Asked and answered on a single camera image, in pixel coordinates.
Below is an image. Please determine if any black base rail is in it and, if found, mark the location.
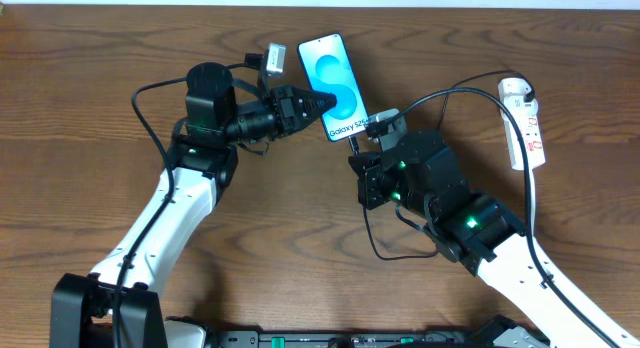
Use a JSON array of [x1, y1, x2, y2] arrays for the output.
[[159, 328, 521, 348]]

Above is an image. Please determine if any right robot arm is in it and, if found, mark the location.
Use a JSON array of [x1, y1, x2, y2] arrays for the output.
[[349, 131, 639, 347]]

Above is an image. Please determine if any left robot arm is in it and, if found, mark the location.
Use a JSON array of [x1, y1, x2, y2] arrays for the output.
[[49, 57, 337, 347]]

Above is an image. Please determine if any white power strip cord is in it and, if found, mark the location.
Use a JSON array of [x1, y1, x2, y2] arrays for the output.
[[527, 168, 538, 234]]

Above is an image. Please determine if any black USB charging cable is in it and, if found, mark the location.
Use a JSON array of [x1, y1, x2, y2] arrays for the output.
[[347, 69, 537, 262]]

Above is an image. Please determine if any white power strip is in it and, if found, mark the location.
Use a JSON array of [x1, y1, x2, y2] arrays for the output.
[[498, 77, 546, 170]]

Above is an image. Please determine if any blue Galaxy smartphone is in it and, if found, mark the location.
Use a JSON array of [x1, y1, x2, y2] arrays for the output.
[[297, 33, 369, 142]]

